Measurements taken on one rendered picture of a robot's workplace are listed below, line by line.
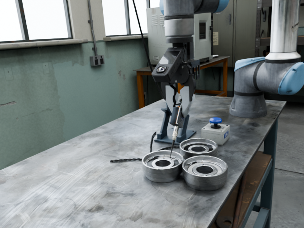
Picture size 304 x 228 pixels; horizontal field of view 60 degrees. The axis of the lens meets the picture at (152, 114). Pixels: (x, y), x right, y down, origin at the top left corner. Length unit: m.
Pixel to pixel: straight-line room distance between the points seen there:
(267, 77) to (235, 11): 3.52
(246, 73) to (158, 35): 2.08
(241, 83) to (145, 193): 0.66
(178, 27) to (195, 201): 0.40
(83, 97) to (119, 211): 2.05
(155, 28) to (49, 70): 1.33
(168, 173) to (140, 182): 0.08
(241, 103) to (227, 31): 3.47
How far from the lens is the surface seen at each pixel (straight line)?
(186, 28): 0.69
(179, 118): 0.72
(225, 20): 4.56
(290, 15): 1.03
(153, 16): 3.12
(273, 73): 1.04
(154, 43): 3.12
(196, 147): 0.78
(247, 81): 1.11
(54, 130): 2.41
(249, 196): 1.09
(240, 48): 4.49
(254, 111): 1.13
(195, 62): 0.73
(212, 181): 0.61
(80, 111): 2.56
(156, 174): 0.65
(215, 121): 0.86
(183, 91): 0.70
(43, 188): 0.72
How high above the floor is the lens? 1.14
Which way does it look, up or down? 17 degrees down
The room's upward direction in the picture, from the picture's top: 4 degrees counter-clockwise
